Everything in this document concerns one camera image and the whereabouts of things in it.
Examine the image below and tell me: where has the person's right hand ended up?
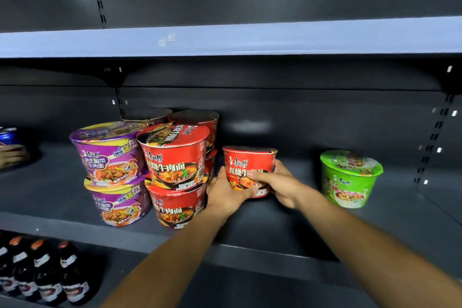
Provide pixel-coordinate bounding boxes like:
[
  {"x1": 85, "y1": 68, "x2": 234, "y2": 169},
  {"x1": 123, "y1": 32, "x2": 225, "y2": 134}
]
[{"x1": 246, "y1": 159, "x2": 311, "y2": 210}]

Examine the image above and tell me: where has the person's left hand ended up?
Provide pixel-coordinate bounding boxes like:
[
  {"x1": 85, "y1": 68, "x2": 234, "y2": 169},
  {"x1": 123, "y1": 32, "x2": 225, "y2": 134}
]
[{"x1": 205, "y1": 166, "x2": 255, "y2": 218}]

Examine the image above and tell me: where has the red cup noodle bowl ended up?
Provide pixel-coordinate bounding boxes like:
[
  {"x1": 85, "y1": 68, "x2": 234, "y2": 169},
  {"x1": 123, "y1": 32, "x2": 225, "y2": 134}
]
[
  {"x1": 222, "y1": 145, "x2": 278, "y2": 199},
  {"x1": 204, "y1": 148, "x2": 218, "y2": 179},
  {"x1": 136, "y1": 123, "x2": 211, "y2": 192},
  {"x1": 144, "y1": 179, "x2": 208, "y2": 230},
  {"x1": 167, "y1": 109, "x2": 220, "y2": 156}
]

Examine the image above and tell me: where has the green cup noodle bowl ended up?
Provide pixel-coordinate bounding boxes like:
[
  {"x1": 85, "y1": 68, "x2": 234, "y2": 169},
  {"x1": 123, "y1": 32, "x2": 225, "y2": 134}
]
[{"x1": 320, "y1": 149, "x2": 385, "y2": 209}]

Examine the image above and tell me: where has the dark metal store shelving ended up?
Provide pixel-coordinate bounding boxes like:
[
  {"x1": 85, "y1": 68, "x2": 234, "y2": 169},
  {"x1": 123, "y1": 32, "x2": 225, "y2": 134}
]
[{"x1": 0, "y1": 0, "x2": 462, "y2": 308}]

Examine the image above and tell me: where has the purple cup noodle bowl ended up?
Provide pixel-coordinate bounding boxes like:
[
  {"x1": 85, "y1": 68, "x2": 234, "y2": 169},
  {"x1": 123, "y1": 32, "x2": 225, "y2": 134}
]
[
  {"x1": 83, "y1": 175, "x2": 152, "y2": 228},
  {"x1": 119, "y1": 107, "x2": 174, "y2": 127},
  {"x1": 69, "y1": 121, "x2": 148, "y2": 188}
]

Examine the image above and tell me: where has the person's left forearm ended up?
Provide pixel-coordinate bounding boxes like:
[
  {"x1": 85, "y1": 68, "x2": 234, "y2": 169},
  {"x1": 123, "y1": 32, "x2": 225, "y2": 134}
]
[{"x1": 101, "y1": 205, "x2": 228, "y2": 308}]

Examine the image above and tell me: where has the person's right forearm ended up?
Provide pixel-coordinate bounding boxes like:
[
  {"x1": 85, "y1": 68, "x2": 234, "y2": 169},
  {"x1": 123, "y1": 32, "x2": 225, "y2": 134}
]
[{"x1": 295, "y1": 187, "x2": 462, "y2": 308}]

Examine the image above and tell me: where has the row of dark glass bottles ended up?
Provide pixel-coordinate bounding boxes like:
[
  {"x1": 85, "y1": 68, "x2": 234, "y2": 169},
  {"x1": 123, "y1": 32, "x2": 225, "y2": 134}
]
[{"x1": 0, "y1": 230, "x2": 103, "y2": 307}]

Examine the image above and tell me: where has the row of blue soda cans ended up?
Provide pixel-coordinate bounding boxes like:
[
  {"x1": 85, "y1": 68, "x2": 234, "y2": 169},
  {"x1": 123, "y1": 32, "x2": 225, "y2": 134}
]
[{"x1": 0, "y1": 126, "x2": 23, "y2": 147}]

